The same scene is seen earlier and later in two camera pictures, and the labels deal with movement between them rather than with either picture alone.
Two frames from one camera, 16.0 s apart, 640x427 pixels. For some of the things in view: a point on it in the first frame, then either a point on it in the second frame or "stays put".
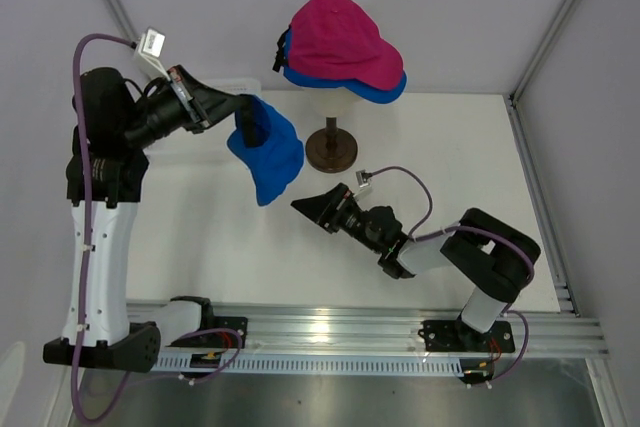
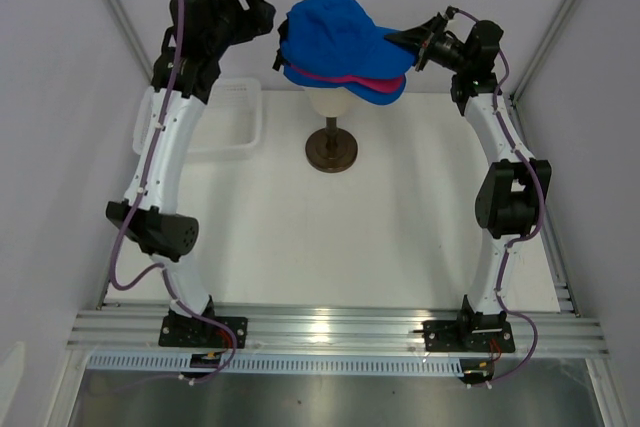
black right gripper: (324, 208) to (425, 36)
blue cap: (277, 161) to (337, 34)
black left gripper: (214, 105) to (256, 21)
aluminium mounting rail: (288, 327) stays put
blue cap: (371, 93) stays put
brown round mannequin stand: (331, 149) stays put
